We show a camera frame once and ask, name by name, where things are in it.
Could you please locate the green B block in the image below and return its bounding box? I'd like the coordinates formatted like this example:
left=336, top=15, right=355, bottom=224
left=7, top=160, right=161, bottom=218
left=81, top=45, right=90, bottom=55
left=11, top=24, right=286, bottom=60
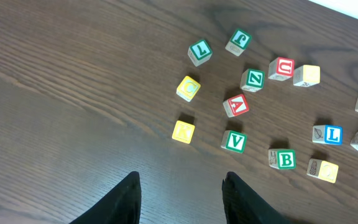
left=268, top=149, right=296, bottom=170

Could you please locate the blue L block middle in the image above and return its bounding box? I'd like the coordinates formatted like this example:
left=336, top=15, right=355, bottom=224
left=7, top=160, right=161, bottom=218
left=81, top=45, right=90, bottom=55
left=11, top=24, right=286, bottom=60
left=312, top=125, right=343, bottom=145

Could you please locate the green J block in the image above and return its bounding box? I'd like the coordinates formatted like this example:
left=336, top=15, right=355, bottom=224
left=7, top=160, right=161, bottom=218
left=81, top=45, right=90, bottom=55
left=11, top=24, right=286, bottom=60
left=225, top=29, right=252, bottom=57

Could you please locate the yellow block left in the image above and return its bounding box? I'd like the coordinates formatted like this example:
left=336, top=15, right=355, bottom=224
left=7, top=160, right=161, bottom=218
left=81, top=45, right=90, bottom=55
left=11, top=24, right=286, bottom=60
left=177, top=76, right=201, bottom=102

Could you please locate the green Z block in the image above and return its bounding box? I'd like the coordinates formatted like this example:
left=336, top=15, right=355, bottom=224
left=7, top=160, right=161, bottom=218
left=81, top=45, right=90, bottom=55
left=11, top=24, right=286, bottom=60
left=240, top=68, right=265, bottom=92

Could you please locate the yellow S block upper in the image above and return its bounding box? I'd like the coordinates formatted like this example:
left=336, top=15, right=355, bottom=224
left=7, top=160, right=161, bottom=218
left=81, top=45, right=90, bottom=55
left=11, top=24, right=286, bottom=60
left=293, top=65, right=321, bottom=87

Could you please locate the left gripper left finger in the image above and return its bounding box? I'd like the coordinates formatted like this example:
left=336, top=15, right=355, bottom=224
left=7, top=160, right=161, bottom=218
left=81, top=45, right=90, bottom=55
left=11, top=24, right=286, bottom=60
left=70, top=171, right=142, bottom=224

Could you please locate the red C block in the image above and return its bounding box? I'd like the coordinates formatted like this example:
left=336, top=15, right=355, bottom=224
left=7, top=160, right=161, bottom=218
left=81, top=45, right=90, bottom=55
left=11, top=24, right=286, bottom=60
left=268, top=57, right=295, bottom=81

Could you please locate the yellow O block lower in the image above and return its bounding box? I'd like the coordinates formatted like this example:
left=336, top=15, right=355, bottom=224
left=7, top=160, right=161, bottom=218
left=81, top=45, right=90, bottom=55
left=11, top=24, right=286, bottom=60
left=306, top=159, right=339, bottom=184

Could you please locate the green L block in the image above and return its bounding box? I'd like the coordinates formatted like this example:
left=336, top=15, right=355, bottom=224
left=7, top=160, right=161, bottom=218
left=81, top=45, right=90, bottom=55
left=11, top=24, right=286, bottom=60
left=188, top=39, right=213, bottom=67

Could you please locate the green V block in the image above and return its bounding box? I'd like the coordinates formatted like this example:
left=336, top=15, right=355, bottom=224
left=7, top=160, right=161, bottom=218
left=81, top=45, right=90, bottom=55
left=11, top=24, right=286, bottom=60
left=221, top=130, right=247, bottom=153

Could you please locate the yellow K block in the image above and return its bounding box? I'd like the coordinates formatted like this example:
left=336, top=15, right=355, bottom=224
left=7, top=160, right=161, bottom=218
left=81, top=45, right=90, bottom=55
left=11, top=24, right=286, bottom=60
left=172, top=120, right=195, bottom=144

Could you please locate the red A block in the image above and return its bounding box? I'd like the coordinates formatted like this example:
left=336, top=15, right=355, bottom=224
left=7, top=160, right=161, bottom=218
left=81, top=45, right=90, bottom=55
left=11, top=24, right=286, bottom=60
left=223, top=94, right=249, bottom=118

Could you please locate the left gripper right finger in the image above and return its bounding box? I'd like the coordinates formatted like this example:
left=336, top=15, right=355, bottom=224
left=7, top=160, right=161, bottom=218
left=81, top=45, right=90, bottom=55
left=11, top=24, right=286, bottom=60
left=222, top=172, right=290, bottom=224

